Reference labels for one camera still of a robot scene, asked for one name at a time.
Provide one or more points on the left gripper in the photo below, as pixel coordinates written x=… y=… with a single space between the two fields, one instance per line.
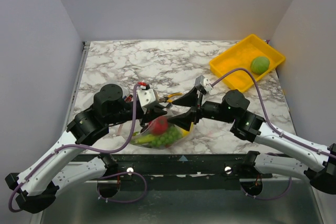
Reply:
x=157 y=110

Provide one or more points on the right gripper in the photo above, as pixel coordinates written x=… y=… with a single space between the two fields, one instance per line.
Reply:
x=197 y=107

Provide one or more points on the red toy tomato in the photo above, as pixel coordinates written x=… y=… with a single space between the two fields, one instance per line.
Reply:
x=159 y=126

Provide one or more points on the clear zip top bag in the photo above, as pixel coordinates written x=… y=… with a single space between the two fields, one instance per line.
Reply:
x=145 y=131

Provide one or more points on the yellow toy mango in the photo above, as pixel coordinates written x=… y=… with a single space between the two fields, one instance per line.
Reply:
x=186 y=130

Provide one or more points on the green toy grapes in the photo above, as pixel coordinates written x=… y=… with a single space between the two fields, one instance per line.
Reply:
x=170 y=136

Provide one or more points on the toy green onion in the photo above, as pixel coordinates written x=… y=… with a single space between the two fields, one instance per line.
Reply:
x=143 y=139

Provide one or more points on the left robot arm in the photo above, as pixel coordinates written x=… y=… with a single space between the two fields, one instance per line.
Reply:
x=73 y=159

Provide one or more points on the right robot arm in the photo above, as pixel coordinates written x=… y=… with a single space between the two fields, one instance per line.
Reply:
x=308 y=161

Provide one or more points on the red black utility knife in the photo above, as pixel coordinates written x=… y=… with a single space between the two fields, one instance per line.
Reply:
x=129 y=98

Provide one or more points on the yellow plastic tray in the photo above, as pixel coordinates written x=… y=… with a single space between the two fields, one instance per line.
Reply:
x=241 y=55

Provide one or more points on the green toy cabbage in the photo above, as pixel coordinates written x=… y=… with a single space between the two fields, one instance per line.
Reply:
x=260 y=65

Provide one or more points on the yellow handled pliers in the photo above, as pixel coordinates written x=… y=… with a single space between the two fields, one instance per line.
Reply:
x=169 y=98

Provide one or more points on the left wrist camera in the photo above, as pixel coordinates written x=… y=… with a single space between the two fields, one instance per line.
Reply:
x=147 y=97

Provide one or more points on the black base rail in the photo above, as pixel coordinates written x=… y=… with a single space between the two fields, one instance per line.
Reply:
x=179 y=172

